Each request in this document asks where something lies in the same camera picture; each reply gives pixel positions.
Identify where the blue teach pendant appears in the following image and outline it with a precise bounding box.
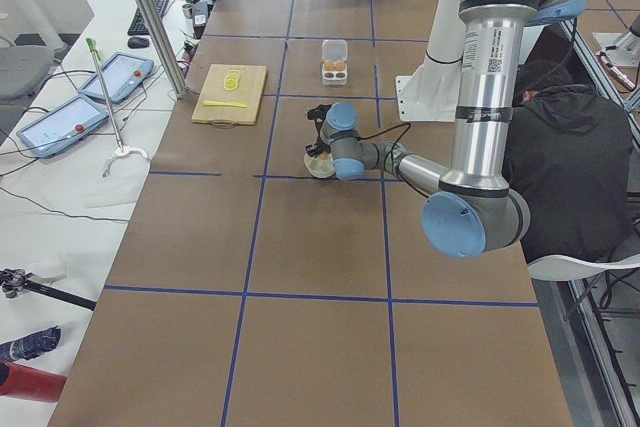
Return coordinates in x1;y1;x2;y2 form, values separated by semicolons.
17;94;108;159
101;52;154;104

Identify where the aluminium frame post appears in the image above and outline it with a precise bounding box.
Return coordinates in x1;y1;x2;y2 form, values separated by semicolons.
135;0;187;99

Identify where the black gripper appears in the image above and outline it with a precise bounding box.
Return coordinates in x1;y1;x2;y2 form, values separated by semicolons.
305;104;331;157

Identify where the white chair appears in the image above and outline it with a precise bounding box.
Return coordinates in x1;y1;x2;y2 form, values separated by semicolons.
528;254;639;281

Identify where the black computer mouse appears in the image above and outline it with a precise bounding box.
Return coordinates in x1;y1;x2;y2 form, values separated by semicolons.
127;36;150;49

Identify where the yellow plastic knife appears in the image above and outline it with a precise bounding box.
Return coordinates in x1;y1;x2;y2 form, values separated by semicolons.
201;100;248;109

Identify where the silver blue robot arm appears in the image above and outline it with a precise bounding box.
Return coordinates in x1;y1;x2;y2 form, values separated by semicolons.
306;0;587;258

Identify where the white ceramic bowl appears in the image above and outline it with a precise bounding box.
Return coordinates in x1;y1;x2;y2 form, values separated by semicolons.
303;152;335;179

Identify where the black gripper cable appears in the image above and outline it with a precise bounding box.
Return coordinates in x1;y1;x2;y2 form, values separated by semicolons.
355;120;412;146

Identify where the person in black hoodie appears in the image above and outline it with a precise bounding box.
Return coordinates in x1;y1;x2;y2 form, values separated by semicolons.
503;60;632;262

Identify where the black keyboard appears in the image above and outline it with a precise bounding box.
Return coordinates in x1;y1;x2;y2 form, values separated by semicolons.
126;0;173;37

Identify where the clear plastic egg box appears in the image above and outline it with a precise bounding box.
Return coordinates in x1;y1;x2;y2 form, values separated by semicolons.
321;39;348;86

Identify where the wooden cutting board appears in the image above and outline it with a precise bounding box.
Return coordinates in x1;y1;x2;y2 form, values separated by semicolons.
191;64;267;126

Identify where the red bottle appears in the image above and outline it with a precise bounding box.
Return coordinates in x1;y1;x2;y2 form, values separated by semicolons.
1;361;67;403

